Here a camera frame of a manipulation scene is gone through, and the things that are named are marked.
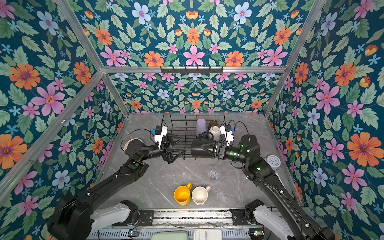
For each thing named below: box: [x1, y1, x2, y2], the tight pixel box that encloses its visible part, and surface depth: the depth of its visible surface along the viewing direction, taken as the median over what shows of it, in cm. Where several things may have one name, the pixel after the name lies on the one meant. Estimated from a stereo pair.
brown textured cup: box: [208, 119, 219, 131], surface depth 103 cm
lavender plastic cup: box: [196, 118, 208, 138], surface depth 98 cm
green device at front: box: [150, 230, 189, 240], surface depth 68 cm
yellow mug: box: [173, 183, 193, 207], surface depth 77 cm
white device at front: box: [194, 228, 223, 240], surface depth 69 cm
